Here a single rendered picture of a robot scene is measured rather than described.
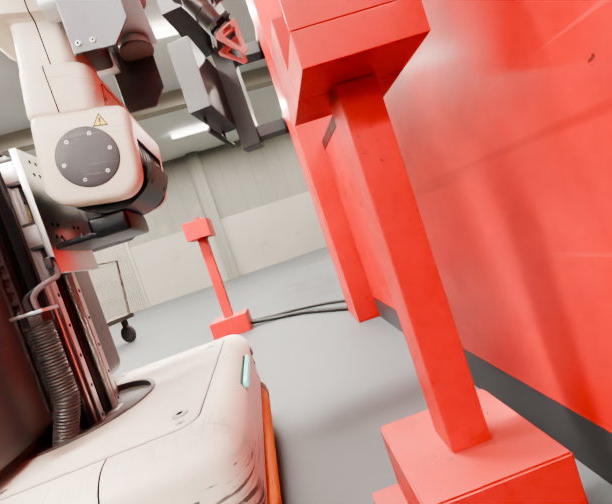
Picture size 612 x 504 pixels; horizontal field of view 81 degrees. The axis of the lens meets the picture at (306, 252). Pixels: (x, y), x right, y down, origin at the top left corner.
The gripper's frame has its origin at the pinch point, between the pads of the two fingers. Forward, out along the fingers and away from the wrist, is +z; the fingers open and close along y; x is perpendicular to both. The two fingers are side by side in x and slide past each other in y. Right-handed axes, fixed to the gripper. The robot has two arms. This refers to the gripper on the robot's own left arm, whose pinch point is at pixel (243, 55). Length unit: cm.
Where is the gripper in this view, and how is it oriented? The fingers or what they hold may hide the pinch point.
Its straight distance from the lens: 112.4
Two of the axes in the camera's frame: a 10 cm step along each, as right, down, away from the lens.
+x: -6.9, 7.1, -1.0
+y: -1.5, 0.0, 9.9
